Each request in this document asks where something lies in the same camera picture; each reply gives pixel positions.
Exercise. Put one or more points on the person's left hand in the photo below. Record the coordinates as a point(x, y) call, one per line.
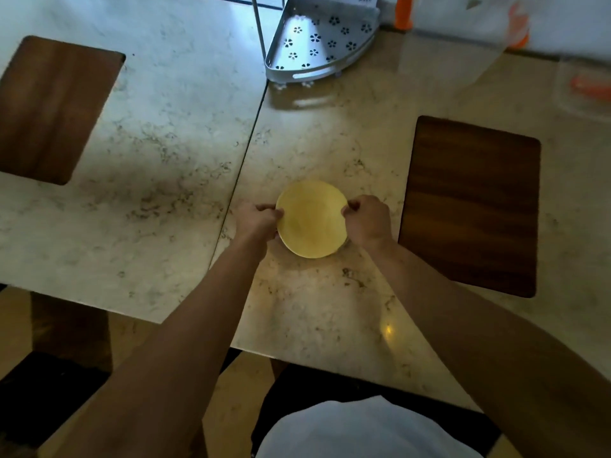
point(253, 224)

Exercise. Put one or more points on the person's right hand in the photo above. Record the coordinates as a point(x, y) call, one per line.
point(370, 223)

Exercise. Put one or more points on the person's left fingers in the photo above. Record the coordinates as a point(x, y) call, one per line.
point(270, 211)

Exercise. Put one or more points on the person's right fingers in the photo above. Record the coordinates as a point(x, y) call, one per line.
point(352, 207)

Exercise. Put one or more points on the yellow bowl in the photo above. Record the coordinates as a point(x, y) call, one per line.
point(312, 219)

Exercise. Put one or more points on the person's left forearm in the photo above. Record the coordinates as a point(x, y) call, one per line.
point(157, 357)

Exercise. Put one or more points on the person's right forearm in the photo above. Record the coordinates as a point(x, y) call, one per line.
point(496, 357)

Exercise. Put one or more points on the brown wooden placemat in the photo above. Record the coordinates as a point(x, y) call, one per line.
point(47, 109)
point(470, 205)

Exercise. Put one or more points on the silver metal corner rack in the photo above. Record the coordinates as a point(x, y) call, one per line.
point(320, 38)

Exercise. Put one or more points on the orange bottle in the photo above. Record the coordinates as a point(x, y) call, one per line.
point(404, 12)

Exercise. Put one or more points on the clear plastic jug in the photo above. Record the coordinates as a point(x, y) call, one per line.
point(465, 33)

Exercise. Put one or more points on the person's white shirt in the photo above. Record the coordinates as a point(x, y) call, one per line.
point(363, 431)

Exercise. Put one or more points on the clear plastic container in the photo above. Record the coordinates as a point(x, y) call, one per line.
point(585, 88)

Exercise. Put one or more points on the dark wooden chair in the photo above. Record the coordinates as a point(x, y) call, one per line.
point(47, 376)

